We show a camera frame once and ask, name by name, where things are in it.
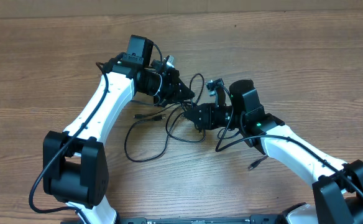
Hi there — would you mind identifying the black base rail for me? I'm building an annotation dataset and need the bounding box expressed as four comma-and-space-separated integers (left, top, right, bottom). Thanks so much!
60, 213, 288, 224

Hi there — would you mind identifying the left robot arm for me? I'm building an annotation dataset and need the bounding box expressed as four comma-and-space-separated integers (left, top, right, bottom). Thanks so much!
36, 35, 195, 223

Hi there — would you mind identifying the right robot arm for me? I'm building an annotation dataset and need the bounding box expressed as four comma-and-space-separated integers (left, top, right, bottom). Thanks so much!
184, 79, 363, 223

